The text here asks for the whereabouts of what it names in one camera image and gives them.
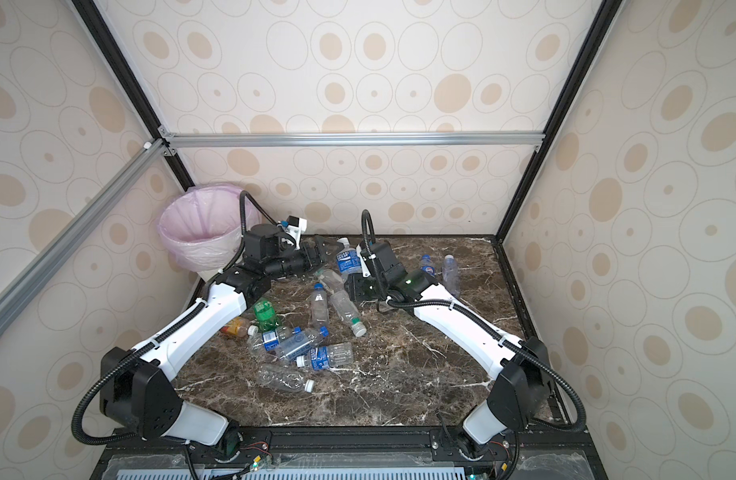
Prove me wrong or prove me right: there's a black frame post right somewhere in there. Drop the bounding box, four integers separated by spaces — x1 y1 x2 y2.
495 0 623 245

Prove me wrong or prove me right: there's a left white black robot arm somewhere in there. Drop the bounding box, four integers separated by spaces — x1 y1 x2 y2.
83 224 339 459

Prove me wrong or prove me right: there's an aluminium rail left wall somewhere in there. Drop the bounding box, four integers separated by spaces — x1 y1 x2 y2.
0 139 166 338

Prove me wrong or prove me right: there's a black frame post left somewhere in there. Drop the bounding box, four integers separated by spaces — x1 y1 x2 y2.
69 0 195 191

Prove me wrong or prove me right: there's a black frame post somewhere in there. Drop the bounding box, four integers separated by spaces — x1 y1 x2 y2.
69 0 195 191
495 0 623 245

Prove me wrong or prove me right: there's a Fiji bottle blue cap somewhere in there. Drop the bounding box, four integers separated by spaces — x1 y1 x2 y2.
310 283 329 330

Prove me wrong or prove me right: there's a square clear bottle green band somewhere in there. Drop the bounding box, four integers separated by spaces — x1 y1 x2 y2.
315 268 345 294

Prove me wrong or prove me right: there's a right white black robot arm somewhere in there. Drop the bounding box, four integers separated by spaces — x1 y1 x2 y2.
357 242 553 449

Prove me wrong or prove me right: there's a horizontal aluminium rail back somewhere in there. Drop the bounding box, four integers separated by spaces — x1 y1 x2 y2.
165 131 545 148

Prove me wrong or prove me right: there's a green bottle near bin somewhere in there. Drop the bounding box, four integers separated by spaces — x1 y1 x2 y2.
253 297 279 332

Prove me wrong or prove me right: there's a small tea bottle red label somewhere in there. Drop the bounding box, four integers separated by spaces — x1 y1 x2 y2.
220 316 258 338

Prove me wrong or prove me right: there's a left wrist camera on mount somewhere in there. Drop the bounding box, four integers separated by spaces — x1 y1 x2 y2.
281 215 308 242

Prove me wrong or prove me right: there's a small Pepsi water bottle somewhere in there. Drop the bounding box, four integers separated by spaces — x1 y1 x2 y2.
419 254 437 277

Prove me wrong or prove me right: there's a clear bottle green band cap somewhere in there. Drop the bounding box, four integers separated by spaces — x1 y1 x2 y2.
330 290 367 338

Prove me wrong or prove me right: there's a pink bin liner bag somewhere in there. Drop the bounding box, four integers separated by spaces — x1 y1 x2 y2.
156 184 243 274

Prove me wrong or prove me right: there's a crushed clear bottle white cap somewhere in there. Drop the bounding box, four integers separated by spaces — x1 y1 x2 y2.
258 364 315 393

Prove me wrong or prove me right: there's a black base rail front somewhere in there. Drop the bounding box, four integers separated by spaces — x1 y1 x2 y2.
91 426 606 479

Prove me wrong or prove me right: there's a soda water bottle blue cap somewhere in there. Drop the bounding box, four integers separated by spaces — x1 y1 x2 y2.
274 327 330 362

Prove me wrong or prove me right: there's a small blue label bottle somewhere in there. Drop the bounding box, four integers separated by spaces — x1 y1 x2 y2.
247 325 301 356

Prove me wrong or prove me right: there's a Pocari Sweat bottle white cap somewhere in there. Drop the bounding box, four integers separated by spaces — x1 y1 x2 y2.
295 342 354 372

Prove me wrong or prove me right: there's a clear bottle pale label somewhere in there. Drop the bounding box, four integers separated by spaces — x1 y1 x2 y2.
442 254 461 298

